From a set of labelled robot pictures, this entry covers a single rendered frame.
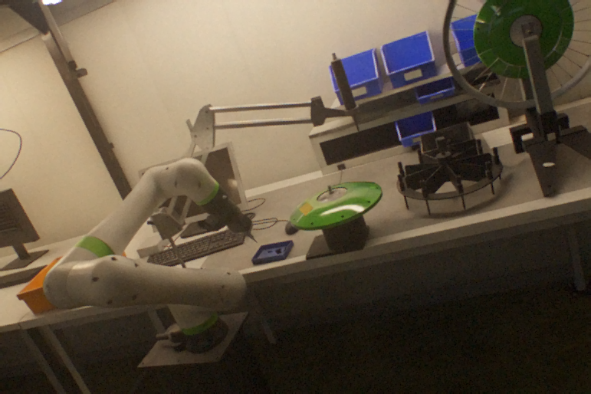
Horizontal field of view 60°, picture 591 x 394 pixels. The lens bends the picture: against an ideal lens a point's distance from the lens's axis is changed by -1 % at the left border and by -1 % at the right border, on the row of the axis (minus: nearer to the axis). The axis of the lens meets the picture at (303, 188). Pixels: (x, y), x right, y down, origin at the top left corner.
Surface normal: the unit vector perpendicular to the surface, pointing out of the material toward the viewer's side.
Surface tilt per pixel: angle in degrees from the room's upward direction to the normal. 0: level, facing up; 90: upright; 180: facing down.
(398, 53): 90
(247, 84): 90
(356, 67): 90
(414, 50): 90
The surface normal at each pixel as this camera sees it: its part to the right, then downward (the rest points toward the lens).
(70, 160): -0.19, 0.39
